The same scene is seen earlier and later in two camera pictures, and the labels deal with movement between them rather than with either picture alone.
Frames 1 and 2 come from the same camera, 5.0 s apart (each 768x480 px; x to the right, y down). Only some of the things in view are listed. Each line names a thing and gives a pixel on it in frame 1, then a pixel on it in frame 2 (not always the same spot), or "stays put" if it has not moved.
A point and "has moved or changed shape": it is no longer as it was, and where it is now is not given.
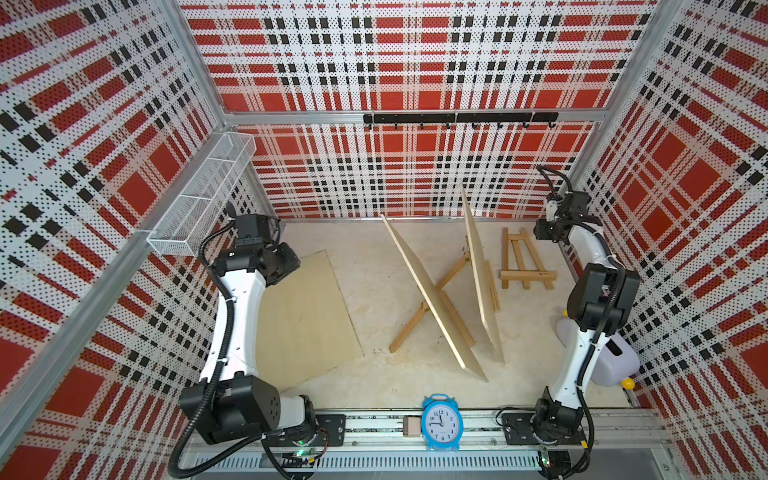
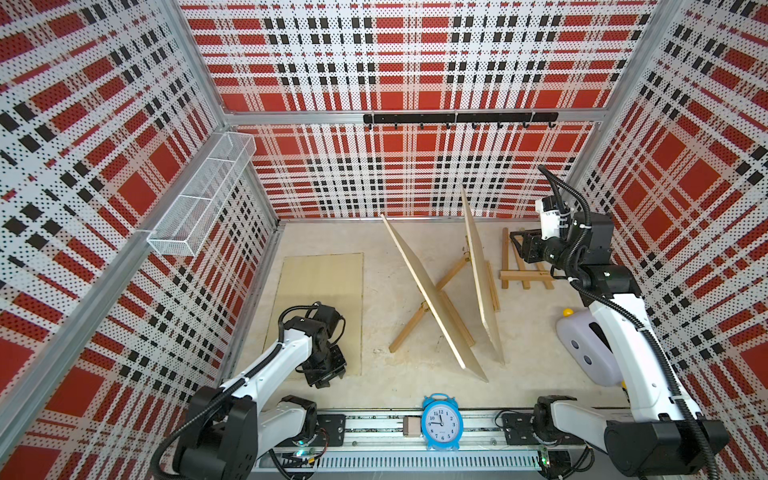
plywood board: [304, 328] has moved or changed shape
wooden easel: [522, 275] stays put
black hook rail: [463, 118] stays put
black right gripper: [539, 230] → [529, 246]
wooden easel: [451, 309] stays put
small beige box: [411, 426] stays put
